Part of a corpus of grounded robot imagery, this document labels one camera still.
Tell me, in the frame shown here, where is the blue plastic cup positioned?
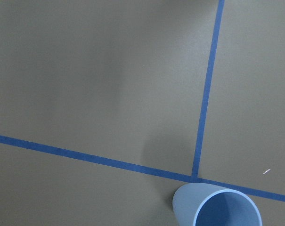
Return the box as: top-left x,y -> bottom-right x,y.
172,183 -> 263,226

